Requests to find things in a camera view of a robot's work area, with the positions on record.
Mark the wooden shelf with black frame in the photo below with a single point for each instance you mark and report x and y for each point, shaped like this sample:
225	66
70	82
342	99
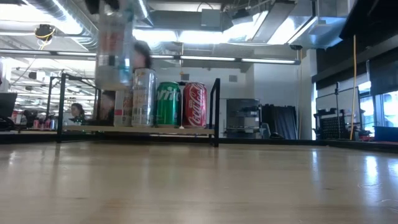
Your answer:
136	129

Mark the black aluminium table frame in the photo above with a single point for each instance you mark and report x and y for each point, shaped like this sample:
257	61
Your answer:
280	141

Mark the black round ceiling device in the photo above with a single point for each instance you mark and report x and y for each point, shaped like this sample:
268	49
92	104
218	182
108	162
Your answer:
44	31

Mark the grey wall vent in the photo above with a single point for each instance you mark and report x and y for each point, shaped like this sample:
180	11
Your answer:
185	76
233	78

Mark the green Sprite can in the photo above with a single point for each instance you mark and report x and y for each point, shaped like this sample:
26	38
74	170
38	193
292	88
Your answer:
168	104

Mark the grey ceiling box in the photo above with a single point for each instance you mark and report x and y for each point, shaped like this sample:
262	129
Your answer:
211	17

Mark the ceiling security camera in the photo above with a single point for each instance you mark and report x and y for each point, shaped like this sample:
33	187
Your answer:
295	47

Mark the black curtain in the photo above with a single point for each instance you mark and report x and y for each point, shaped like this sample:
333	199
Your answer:
281	121

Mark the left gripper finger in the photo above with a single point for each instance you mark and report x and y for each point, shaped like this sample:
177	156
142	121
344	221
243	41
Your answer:
92	6

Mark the silver ventilation duct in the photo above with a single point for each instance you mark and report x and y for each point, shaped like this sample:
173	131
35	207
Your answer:
77	25

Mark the red Coca-Cola can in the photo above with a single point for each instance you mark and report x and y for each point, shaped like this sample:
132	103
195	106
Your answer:
195	104

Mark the black perforated rack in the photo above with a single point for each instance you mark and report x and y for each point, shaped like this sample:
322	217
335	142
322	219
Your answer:
329	124

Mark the long ceiling light strip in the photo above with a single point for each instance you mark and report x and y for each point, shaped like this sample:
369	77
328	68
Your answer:
62	53
224	59

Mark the dark cabinet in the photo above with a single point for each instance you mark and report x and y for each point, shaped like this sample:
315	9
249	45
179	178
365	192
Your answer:
242	116

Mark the black tripod stand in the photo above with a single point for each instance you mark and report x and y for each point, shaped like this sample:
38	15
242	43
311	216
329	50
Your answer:
336	109

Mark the person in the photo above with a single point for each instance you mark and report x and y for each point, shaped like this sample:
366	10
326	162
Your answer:
107	105
142	54
77	112

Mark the black monitor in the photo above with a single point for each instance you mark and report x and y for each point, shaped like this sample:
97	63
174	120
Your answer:
7	104

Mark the blue bin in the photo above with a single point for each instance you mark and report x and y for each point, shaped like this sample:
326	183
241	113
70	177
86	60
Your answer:
385	133

